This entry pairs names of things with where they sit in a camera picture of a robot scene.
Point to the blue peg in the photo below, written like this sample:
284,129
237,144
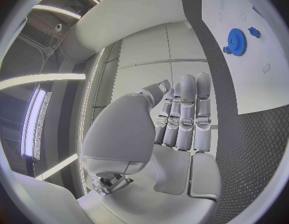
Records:
254,32

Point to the small blue gear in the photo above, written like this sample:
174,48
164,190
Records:
226,50

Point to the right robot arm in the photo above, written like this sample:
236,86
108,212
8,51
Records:
125,16

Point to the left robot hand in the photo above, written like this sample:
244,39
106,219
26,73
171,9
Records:
125,134

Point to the glowing light bar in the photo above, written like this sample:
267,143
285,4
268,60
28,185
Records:
30,123

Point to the white task board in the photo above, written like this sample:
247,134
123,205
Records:
259,74

